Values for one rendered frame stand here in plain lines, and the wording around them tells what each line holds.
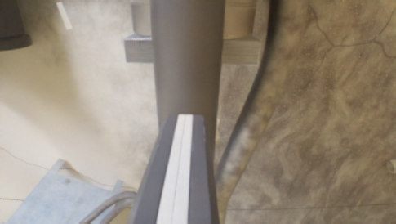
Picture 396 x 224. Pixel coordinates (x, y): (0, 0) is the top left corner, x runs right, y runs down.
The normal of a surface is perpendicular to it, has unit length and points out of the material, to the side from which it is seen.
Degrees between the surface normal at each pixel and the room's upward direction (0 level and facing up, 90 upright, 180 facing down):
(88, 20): 0
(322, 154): 0
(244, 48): 0
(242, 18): 41
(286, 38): 13
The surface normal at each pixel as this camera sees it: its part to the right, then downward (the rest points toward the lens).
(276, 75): -0.21, 0.40
